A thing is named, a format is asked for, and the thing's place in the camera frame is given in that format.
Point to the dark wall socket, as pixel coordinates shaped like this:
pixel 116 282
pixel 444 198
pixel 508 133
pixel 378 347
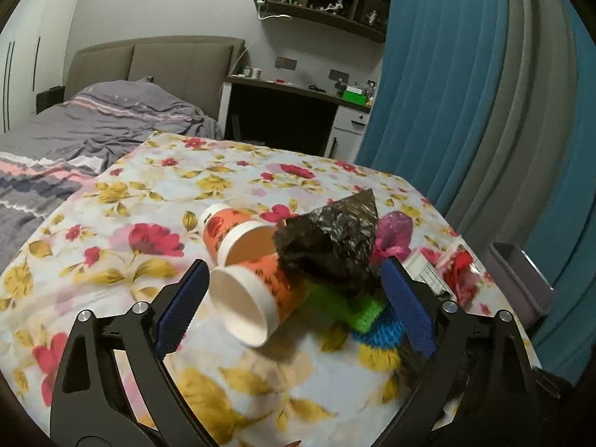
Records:
pixel 286 64
pixel 340 75

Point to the blue foam net sleeve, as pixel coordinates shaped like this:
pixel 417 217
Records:
pixel 379 333

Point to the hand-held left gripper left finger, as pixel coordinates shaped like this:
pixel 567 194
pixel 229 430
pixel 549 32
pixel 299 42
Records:
pixel 181 309

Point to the dark-topped white desk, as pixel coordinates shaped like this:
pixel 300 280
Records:
pixel 279 111

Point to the green foam net sleeve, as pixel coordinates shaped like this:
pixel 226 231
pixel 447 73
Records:
pixel 347 309

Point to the blue curtain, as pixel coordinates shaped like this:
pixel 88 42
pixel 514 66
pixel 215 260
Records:
pixel 419 79
pixel 570 195

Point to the orange paper cup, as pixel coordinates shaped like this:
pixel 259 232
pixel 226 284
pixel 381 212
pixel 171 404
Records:
pixel 223 230
pixel 260 295

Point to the white wardrobe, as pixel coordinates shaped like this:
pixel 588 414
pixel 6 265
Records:
pixel 42 32

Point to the white grid-print paper cup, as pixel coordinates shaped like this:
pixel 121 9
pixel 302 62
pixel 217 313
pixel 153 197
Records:
pixel 433 279

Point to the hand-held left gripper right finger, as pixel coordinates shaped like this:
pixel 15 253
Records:
pixel 412 309

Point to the grey striped duvet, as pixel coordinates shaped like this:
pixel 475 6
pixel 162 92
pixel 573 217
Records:
pixel 102 121

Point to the dark wall shelf unit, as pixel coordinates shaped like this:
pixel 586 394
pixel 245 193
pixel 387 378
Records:
pixel 307 11

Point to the pink plastic bag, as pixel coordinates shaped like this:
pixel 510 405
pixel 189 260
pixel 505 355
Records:
pixel 393 237

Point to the black nightstand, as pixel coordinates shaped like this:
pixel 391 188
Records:
pixel 49 98

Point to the grey plastic bin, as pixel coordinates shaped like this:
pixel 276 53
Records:
pixel 521 279

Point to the grey curtain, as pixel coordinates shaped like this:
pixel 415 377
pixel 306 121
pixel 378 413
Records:
pixel 517 116

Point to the floral tablecloth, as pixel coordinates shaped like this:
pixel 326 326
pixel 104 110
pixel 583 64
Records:
pixel 153 205

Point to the green box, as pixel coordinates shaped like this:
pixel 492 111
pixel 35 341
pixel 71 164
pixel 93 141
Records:
pixel 356 97

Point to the black foil wrapper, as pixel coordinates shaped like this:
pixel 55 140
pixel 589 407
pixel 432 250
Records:
pixel 330 242

